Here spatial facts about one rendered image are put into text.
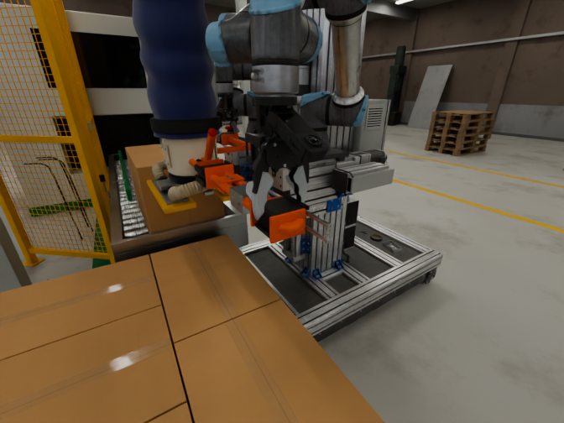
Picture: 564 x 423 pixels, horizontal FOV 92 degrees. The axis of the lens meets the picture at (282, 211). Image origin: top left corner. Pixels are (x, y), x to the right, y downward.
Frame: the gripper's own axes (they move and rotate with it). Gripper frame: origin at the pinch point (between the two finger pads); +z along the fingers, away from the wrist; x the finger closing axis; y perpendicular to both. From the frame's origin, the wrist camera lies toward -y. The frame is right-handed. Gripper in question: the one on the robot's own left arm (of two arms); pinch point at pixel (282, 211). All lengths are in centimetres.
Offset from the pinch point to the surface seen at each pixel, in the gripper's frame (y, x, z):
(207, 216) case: 100, -15, 43
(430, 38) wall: 626, -1034, -203
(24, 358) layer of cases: 49, 59, 52
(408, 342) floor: 14, -93, 106
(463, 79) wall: 480, -1034, -66
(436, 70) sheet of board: 573, -1017, -95
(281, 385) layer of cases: 1, -1, 52
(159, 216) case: 100, 10, 37
